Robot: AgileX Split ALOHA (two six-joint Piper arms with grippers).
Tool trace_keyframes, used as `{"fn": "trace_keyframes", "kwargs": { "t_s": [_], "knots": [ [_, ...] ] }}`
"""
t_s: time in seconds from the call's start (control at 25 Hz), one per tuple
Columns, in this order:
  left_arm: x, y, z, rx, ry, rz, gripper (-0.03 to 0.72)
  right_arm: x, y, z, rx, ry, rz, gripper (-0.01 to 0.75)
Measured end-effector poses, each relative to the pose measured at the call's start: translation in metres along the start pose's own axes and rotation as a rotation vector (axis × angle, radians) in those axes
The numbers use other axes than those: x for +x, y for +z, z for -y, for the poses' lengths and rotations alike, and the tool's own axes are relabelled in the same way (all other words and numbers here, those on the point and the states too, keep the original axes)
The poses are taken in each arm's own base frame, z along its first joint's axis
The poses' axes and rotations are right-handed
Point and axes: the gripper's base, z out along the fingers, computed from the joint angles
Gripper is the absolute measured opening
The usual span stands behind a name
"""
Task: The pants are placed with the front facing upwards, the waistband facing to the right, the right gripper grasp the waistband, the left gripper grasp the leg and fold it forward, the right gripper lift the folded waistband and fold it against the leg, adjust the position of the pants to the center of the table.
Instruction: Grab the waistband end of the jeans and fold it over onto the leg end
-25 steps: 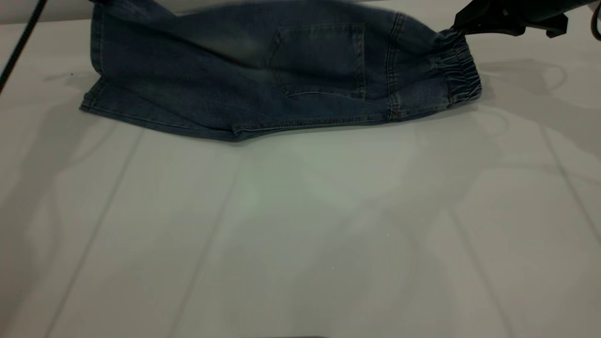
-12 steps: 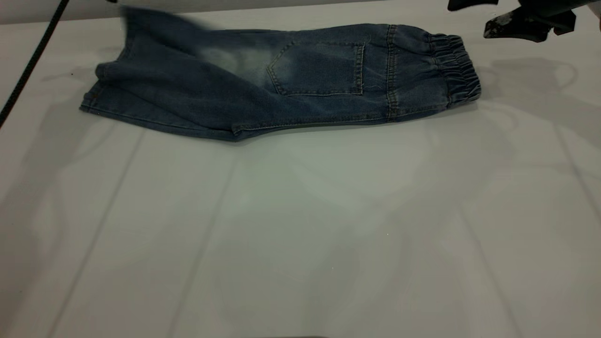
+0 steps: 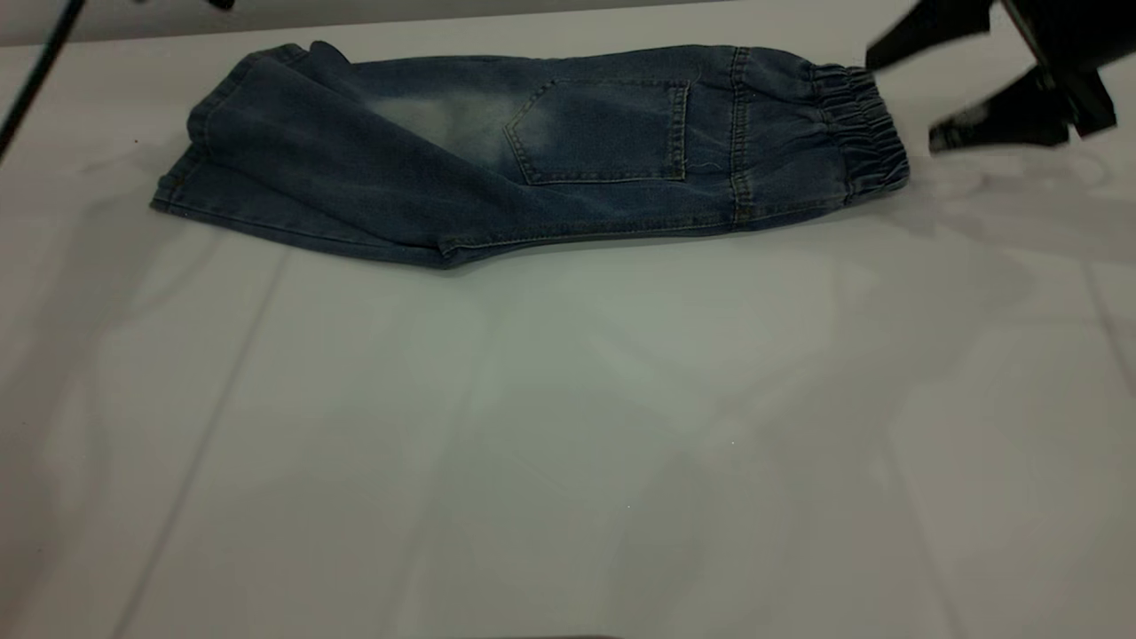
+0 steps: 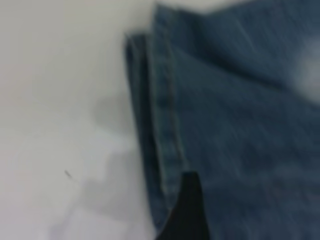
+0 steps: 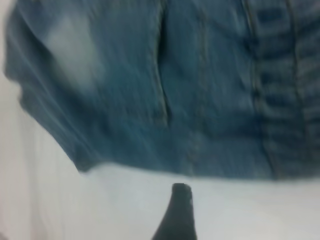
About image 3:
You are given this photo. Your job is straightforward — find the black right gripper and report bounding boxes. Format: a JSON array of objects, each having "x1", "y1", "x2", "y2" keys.
[{"x1": 865, "y1": 0, "x2": 1136, "y2": 153}]

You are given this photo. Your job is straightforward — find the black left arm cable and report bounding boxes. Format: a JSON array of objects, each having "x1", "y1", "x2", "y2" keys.
[{"x1": 0, "y1": 0, "x2": 87, "y2": 162}]

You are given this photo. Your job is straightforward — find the blue denim jeans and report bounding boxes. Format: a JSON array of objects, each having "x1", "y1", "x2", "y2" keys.
[{"x1": 149, "y1": 40, "x2": 911, "y2": 270}]

